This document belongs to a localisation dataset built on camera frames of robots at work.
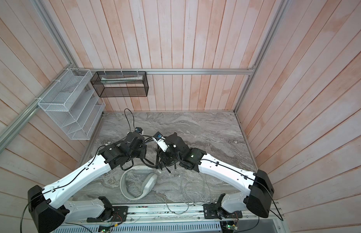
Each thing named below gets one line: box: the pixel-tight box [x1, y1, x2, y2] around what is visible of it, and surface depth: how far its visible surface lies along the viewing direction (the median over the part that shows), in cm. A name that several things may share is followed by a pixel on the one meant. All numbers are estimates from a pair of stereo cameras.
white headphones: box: [119, 168, 159, 200], surface depth 78 cm
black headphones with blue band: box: [140, 134, 164, 172], surface depth 74 cm
